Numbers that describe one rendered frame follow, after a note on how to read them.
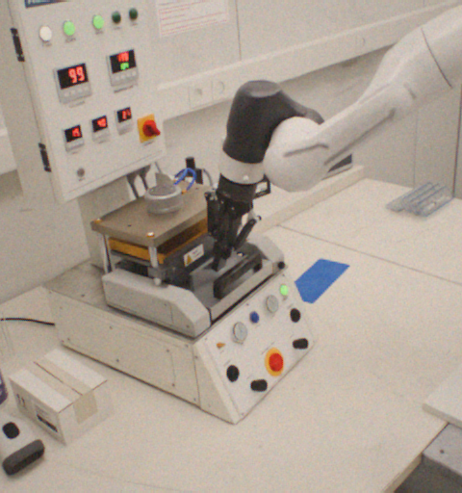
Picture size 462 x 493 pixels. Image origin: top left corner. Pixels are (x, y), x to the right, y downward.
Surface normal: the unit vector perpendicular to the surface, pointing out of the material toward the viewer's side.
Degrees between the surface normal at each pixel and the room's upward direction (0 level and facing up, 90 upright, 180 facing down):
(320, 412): 0
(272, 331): 65
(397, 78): 54
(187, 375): 90
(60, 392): 1
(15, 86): 90
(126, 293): 90
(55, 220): 90
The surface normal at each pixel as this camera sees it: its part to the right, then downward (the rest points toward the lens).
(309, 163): 0.09, 0.45
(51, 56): 0.80, 0.21
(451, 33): -0.45, -0.02
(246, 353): 0.69, -0.18
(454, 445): -0.09, -0.88
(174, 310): -0.59, 0.42
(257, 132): 0.18, 0.62
